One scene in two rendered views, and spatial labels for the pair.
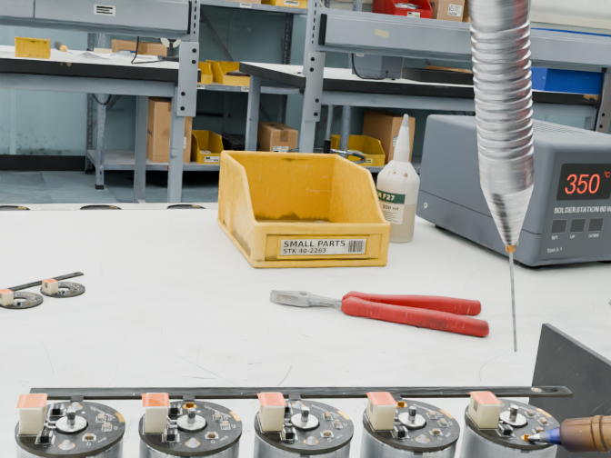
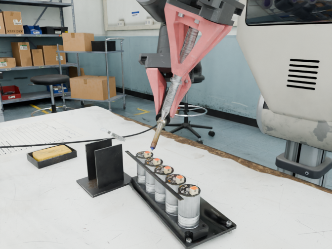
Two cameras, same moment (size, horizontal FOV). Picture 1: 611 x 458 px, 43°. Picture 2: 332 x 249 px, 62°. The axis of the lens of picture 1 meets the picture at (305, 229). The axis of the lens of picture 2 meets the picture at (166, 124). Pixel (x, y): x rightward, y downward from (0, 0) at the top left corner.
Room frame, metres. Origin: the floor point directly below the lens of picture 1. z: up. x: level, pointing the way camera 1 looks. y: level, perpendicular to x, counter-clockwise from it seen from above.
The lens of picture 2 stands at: (0.27, 0.30, 0.97)
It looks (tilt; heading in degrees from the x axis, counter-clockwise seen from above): 17 degrees down; 252
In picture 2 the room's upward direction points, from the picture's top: straight up
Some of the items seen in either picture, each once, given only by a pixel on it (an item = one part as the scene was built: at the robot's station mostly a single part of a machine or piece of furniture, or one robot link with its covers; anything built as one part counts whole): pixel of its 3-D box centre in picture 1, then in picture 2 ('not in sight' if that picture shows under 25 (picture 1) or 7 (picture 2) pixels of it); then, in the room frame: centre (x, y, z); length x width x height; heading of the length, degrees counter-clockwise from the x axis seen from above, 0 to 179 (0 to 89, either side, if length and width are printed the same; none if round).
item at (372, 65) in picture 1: (376, 64); not in sight; (2.97, -0.21, 0.80); 0.15 x 0.12 x 0.10; 43
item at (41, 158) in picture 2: not in sight; (52, 154); (0.33, -0.23, 0.76); 0.07 x 0.05 x 0.02; 27
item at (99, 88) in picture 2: not in sight; (92, 73); (0.02, -3.57, 0.51); 0.75 x 0.48 x 1.03; 142
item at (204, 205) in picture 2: not in sight; (175, 204); (0.16, -0.01, 0.76); 0.16 x 0.07 x 0.01; 102
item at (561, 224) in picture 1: (529, 187); not in sight; (0.63, -0.18, 0.80); 0.15 x 0.12 x 0.10; 27
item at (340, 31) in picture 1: (479, 45); not in sight; (2.96, -0.58, 0.90); 1.30 x 0.06 x 0.12; 114
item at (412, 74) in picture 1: (437, 75); not in sight; (3.10, -0.46, 0.77); 0.24 x 0.16 x 0.04; 113
